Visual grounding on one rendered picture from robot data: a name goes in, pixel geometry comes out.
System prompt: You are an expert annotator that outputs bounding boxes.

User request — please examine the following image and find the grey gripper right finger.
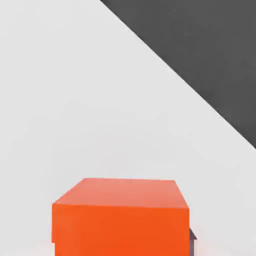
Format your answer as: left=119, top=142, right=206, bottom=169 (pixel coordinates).
left=189, top=227, right=207, bottom=256

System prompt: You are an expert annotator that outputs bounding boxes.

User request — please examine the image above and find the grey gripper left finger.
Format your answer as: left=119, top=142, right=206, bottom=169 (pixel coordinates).
left=42, top=242, right=56, bottom=256

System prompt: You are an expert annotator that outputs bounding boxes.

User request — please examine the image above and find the small orange cube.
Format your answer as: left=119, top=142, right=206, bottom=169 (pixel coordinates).
left=51, top=177, right=190, bottom=256

